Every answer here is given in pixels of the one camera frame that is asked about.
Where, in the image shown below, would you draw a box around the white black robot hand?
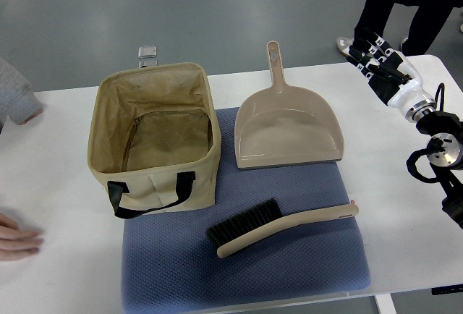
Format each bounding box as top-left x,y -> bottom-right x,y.
347,28 -> 436,123

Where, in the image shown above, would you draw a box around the bystander bare hand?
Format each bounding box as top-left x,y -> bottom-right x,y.
0,213 -> 43,262

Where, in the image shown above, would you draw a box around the beige brush black bristles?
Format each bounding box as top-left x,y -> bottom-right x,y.
205,199 -> 359,258

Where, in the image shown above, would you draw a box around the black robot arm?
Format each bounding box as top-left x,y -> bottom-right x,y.
406,83 -> 462,226

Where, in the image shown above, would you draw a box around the yellow fabric bag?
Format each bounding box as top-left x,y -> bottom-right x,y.
88,63 -> 221,219

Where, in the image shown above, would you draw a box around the person in black trousers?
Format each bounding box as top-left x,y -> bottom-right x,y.
336,0 -> 463,58

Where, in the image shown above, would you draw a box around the beige plastic dustpan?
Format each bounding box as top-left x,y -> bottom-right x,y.
234,41 -> 344,169

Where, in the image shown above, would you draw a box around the grey sleeved arm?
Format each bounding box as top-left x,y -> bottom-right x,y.
1,59 -> 43,125

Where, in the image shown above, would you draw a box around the blue textured mat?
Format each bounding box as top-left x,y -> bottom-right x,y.
122,109 -> 370,313

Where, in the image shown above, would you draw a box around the black table control panel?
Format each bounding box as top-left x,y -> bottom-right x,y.
431,284 -> 463,296

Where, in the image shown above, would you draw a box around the white table leg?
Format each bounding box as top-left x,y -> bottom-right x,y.
374,294 -> 397,314

